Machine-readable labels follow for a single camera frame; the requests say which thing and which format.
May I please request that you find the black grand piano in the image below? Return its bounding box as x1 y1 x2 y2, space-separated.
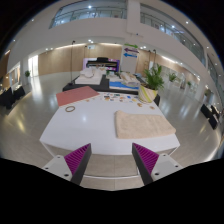
86 57 119 71

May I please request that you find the beige folded towel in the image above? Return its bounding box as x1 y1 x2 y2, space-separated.
115 111 176 139

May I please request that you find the black display platform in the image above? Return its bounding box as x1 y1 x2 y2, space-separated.
62 74 141 96

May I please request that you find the white table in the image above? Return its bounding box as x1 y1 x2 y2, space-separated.
40 93 180 155

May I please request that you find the blue and white model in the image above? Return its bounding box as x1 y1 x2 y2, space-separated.
109 72 140 90

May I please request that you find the green potted plant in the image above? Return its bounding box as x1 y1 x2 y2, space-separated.
144 64 164 90

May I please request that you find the striped plant pot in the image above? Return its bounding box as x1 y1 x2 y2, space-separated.
138 85 157 103

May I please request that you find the pink rectangular mat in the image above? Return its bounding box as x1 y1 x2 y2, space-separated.
56 86 99 107

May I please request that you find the gripper magenta ridged right finger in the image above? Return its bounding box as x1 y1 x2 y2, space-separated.
132 143 159 185

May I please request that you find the gripper magenta ridged left finger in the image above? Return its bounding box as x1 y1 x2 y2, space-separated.
64 144 92 185

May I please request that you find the white direction sign pillar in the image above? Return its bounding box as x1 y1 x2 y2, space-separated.
120 43 139 73

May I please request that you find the white architectural model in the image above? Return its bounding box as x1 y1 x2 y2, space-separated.
75 67 105 85

